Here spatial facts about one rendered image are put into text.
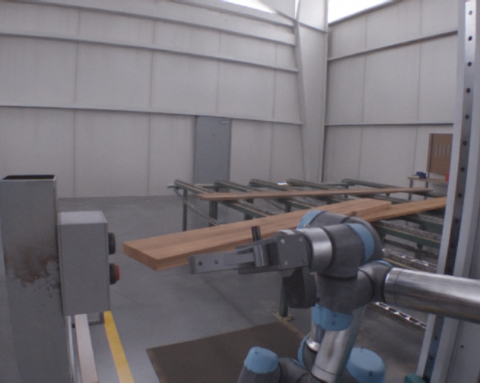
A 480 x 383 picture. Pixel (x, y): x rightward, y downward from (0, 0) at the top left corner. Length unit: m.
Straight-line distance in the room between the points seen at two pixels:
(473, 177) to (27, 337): 0.89
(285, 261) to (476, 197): 0.56
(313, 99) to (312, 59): 1.26
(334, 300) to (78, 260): 0.42
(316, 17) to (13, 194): 11.63
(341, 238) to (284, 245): 0.14
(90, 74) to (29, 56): 1.43
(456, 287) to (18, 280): 0.64
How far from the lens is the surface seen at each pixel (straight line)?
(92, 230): 0.41
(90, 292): 0.44
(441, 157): 8.48
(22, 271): 0.43
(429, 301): 0.68
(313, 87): 11.25
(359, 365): 1.05
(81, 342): 0.67
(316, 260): 0.56
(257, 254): 0.49
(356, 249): 0.62
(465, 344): 1.04
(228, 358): 2.37
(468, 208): 0.92
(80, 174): 8.79
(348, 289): 0.64
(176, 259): 1.36
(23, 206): 0.41
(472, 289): 0.66
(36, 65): 8.95
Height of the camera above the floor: 1.35
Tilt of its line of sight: 7 degrees down
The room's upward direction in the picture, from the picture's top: 3 degrees clockwise
